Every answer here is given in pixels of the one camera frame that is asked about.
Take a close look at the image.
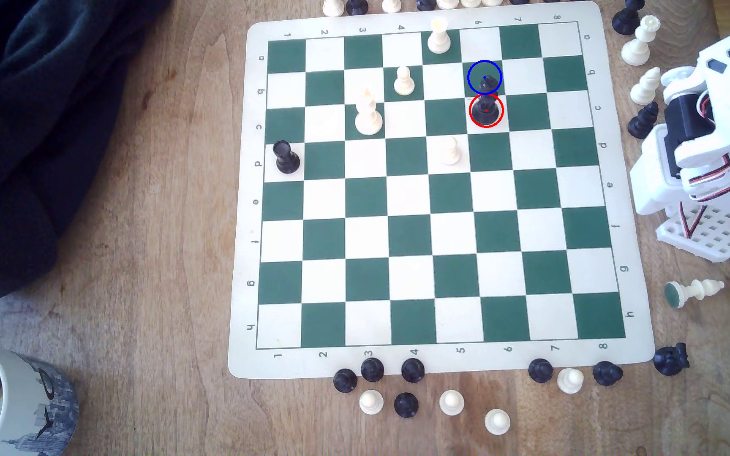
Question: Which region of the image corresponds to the tall black chess piece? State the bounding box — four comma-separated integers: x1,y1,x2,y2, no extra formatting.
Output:
471,73,503,125

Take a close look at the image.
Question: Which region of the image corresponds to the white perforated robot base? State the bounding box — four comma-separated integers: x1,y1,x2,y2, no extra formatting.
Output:
656,201,730,263

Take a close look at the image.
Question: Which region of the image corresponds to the white chess bishop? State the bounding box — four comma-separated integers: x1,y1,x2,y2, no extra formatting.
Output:
630,66,662,106

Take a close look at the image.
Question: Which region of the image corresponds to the black chess knight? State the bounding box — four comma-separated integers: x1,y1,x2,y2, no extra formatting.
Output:
626,101,660,140
653,342,690,376

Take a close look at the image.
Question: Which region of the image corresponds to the black chess bishop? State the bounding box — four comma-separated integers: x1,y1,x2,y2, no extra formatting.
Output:
611,0,646,36

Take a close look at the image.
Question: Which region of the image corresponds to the white chess piece green felt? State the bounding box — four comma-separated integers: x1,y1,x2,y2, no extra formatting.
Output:
664,279,725,310

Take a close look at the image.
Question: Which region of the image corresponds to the green white chess board mat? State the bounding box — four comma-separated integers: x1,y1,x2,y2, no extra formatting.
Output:
227,0,656,381

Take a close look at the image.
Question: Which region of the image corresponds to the black chess rook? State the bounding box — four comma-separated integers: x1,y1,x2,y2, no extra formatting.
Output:
273,140,302,175

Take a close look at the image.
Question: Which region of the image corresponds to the dark blue cloth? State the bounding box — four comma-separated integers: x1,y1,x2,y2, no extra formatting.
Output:
0,0,172,304

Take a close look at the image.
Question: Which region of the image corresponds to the white mug with skyline print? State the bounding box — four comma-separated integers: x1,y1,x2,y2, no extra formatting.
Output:
0,339,79,456

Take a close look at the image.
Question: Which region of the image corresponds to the red black white servo cable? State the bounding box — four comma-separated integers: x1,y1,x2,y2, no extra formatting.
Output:
678,201,709,242

